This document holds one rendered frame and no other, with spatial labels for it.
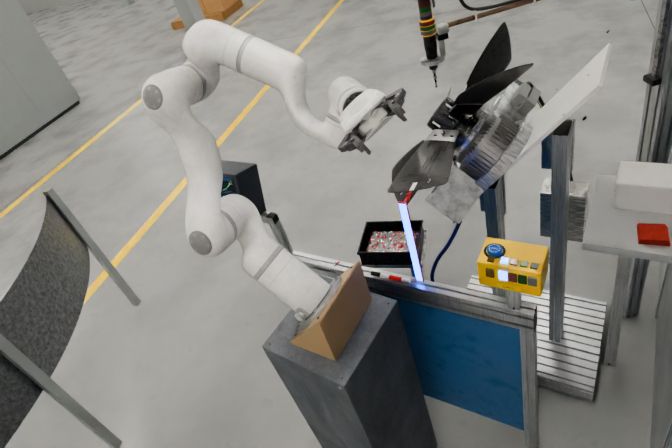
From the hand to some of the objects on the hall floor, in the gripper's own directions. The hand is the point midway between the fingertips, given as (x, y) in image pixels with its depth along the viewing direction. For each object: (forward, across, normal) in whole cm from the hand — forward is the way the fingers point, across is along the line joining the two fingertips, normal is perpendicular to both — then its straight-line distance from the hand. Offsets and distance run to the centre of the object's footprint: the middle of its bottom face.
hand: (381, 130), depth 83 cm
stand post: (-68, +4, -165) cm, 178 cm away
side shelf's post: (-52, -8, -173) cm, 181 cm away
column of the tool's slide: (-70, -30, -180) cm, 196 cm away
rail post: (-33, +38, -156) cm, 164 cm away
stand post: (-83, +18, -156) cm, 178 cm away
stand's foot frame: (-77, +12, -160) cm, 178 cm away
